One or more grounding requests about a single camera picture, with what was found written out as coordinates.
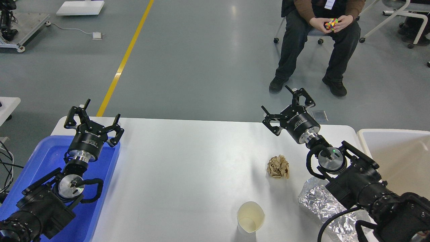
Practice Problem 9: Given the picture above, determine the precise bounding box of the right metal floor plate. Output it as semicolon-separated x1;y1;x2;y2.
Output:
311;110;329;123

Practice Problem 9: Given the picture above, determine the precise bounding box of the crumpled brown paper ball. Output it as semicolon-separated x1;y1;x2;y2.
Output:
267;155;290;179

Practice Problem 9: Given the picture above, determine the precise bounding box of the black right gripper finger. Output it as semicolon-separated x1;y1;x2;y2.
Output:
261;106;285;136
285;85;316;109

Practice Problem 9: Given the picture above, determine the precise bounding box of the crumpled aluminium foil tray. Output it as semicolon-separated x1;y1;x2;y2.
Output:
298;177;370;242

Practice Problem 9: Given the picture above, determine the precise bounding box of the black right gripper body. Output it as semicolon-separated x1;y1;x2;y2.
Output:
281;105;320;144

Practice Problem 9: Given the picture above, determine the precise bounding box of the white flat board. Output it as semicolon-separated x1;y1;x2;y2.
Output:
56;0;105;16

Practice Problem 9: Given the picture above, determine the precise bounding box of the white chair frame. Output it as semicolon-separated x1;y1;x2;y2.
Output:
359;0;430;49

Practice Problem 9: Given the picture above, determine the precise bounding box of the person right hand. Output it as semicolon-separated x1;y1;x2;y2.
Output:
309;18;332;34

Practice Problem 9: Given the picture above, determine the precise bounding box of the white side table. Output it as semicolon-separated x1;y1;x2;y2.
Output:
0;96;21;126

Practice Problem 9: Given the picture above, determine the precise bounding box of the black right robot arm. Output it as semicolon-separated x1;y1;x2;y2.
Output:
262;88;430;242

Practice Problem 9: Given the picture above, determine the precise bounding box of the white paper cup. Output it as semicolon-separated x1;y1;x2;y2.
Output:
236;201;265;235

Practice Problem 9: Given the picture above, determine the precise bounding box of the beige plastic bin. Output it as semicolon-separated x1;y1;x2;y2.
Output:
357;129;430;199

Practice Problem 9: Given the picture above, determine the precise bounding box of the seated person in black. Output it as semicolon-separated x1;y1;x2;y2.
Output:
269;0;366;97

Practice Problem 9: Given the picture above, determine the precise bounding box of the person left hand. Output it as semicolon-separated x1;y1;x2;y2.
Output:
333;15;355;33

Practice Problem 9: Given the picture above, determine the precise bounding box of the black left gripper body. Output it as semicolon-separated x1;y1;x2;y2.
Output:
68;122;108;162

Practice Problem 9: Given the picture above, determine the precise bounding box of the white power adapter with cable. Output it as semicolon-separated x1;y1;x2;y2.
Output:
46;21;103;40

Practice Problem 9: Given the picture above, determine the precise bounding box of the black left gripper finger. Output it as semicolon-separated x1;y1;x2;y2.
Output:
101;114;124;148
63;98;91;130

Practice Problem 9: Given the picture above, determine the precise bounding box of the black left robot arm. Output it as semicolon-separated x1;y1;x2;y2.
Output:
1;99;124;242

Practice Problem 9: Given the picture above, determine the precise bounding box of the colourful puzzle cube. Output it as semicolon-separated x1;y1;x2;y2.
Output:
324;18;338;31

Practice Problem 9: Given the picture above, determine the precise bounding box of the black cables bundle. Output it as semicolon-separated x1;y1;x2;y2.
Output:
0;139;25;195

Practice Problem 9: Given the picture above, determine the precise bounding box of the blue plastic bin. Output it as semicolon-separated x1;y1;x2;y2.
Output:
0;136;121;242

